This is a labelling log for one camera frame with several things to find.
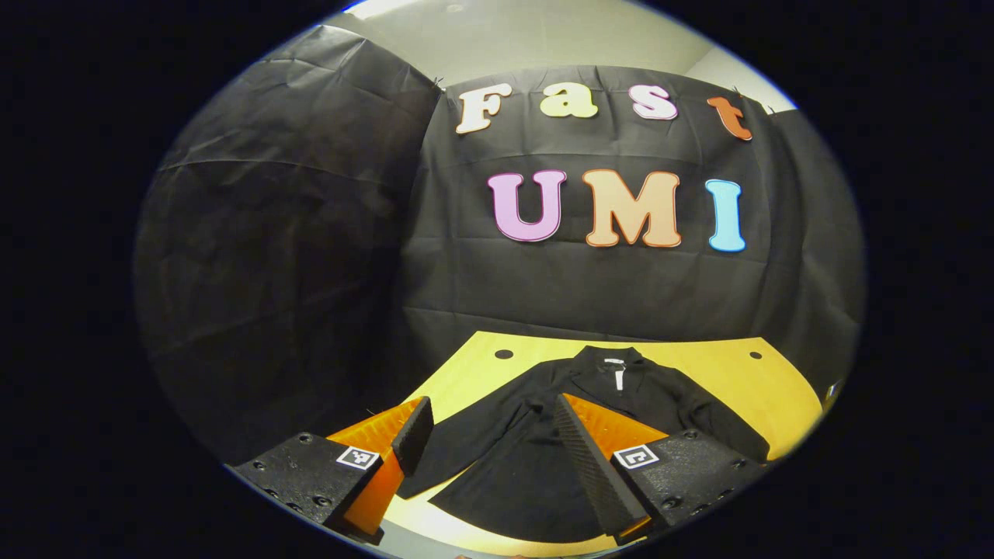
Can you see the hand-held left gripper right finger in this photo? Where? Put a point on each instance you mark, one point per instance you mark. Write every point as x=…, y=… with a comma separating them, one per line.
x=594, y=481

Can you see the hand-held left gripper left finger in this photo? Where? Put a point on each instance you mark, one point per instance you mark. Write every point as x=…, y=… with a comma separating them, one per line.
x=413, y=439

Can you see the black jacket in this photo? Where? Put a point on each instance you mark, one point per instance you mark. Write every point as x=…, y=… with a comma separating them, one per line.
x=505, y=466

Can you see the black backdrop cloth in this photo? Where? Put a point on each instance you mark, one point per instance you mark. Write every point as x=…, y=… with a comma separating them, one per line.
x=543, y=295

